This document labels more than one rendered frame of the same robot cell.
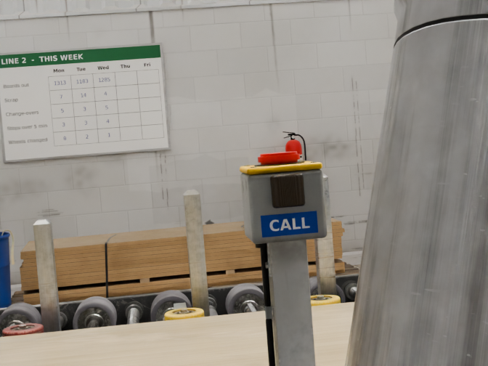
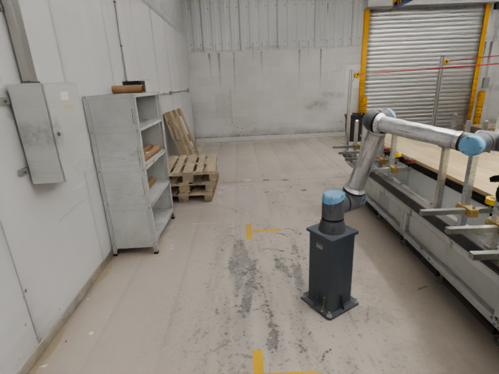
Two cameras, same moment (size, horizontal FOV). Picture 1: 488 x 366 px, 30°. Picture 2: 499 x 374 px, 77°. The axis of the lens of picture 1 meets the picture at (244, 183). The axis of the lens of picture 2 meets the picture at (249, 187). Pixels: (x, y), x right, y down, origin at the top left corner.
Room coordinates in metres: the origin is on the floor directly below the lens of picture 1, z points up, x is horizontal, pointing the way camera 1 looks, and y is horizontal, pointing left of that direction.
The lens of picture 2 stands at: (-0.20, -2.15, 1.60)
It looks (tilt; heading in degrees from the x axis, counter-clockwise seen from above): 18 degrees down; 96
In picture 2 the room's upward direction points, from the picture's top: 3 degrees counter-clockwise
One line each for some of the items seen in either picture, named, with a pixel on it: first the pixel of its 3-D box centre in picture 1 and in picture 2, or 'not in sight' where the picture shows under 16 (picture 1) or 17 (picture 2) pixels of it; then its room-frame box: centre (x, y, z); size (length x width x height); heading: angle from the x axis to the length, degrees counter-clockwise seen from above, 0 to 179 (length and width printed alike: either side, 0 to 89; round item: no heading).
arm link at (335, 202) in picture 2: not in sight; (333, 204); (0.15, -0.10, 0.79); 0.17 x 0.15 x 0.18; 39
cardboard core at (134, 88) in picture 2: not in sight; (128, 89); (-1.75, 1.07, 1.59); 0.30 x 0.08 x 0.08; 7
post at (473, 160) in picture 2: not in sight; (466, 194); (0.88, -0.29, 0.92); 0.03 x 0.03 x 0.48; 6
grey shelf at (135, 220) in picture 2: not in sight; (137, 169); (-1.73, 0.96, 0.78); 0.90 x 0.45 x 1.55; 97
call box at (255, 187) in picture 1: (282, 204); not in sight; (0.85, -0.03, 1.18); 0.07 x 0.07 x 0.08; 6
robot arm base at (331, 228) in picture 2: not in sight; (332, 222); (0.14, -0.11, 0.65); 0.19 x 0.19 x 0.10
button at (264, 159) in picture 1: (279, 161); not in sight; (0.85, -0.03, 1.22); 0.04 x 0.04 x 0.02
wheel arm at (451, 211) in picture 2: not in sight; (457, 211); (0.82, -0.34, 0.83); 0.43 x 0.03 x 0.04; 6
